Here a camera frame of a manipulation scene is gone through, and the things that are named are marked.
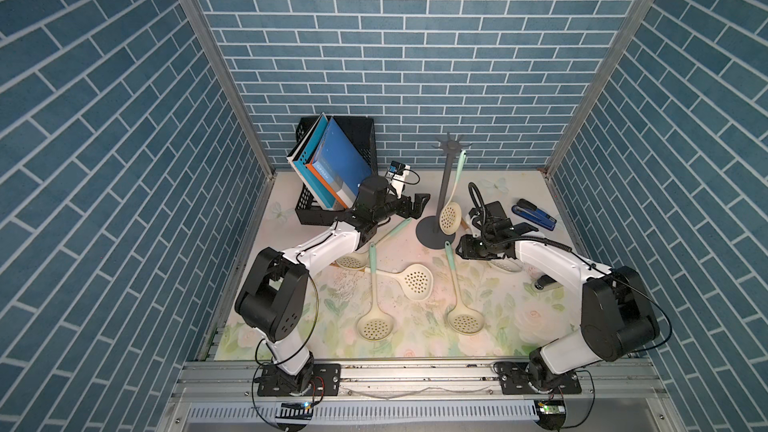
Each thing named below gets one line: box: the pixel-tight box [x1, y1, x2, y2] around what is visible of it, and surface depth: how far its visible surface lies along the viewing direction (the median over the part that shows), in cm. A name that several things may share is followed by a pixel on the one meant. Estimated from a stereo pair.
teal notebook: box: [287, 112, 337, 209], surface depth 90 cm
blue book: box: [312, 117, 373, 208], surface depth 93 cm
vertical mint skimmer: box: [357, 242, 395, 342], surface depth 83 cm
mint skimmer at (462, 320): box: [445, 241, 485, 336], surface depth 84 cm
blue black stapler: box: [511, 198, 557, 231], surface depth 107 cm
